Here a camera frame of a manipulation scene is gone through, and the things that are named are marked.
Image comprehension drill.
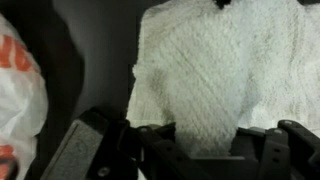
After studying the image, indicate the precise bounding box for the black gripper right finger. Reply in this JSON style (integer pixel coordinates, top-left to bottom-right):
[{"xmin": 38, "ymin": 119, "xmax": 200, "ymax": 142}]
[{"xmin": 230, "ymin": 120, "xmax": 320, "ymax": 180}]

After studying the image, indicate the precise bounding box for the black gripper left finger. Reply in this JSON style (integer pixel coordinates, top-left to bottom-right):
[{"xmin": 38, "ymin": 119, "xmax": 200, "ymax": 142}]
[{"xmin": 86, "ymin": 121, "xmax": 213, "ymax": 180}]

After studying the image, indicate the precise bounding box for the white orange plastic bag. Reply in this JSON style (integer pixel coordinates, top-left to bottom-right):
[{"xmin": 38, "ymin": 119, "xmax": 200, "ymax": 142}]
[{"xmin": 0, "ymin": 15, "xmax": 48, "ymax": 180}]

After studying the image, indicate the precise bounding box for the white towel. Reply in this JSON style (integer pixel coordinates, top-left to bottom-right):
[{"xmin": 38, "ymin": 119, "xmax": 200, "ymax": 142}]
[{"xmin": 127, "ymin": 0, "xmax": 320, "ymax": 157}]

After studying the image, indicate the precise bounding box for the grey whiteboard eraser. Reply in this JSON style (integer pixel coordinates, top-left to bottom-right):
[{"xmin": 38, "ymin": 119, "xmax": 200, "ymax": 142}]
[{"xmin": 40, "ymin": 107, "xmax": 123, "ymax": 180}]

